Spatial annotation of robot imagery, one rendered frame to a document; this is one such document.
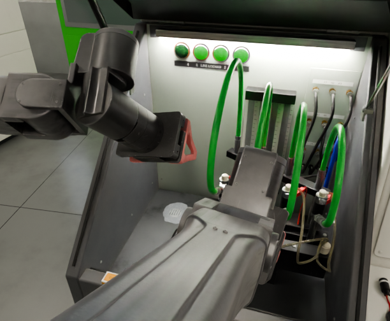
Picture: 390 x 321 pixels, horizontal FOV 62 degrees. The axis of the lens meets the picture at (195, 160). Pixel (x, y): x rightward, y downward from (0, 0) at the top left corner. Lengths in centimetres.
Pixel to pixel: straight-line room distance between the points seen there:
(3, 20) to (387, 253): 340
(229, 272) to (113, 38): 33
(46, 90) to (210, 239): 27
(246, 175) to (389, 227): 61
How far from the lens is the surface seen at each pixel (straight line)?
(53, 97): 40
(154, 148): 45
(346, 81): 101
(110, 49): 42
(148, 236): 113
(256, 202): 34
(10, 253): 247
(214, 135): 61
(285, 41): 95
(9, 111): 42
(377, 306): 88
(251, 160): 35
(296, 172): 66
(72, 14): 369
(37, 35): 564
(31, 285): 223
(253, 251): 21
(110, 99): 38
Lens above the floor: 164
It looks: 33 degrees down
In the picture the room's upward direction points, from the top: straight up
